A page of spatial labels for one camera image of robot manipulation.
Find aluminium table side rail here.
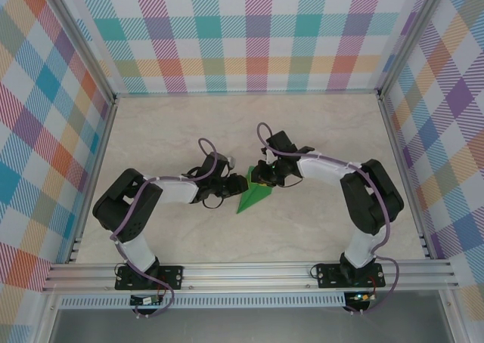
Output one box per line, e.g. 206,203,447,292
67,97,119,264
377,93,434,261

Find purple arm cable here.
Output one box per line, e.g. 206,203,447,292
109,137,228,319
256,122,401,316

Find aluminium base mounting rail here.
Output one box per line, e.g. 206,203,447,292
42,258,461,294

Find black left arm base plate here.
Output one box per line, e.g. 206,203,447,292
114,265,185,291

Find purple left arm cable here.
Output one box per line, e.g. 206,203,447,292
109,137,228,319

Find perforated metal cable tray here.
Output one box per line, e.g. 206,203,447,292
58,295,347,310

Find green square paper sheet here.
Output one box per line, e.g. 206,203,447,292
236,165,273,215

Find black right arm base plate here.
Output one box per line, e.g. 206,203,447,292
315,262,386,289

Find aluminium frame post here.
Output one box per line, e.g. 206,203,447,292
377,0,445,102
44,0,117,106

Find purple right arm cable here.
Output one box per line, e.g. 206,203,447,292
256,122,401,316

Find thin aluminium wall rail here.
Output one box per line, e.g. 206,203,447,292
112,89,383,97

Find grey metal shelf panel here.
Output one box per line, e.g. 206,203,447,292
48,307,455,343

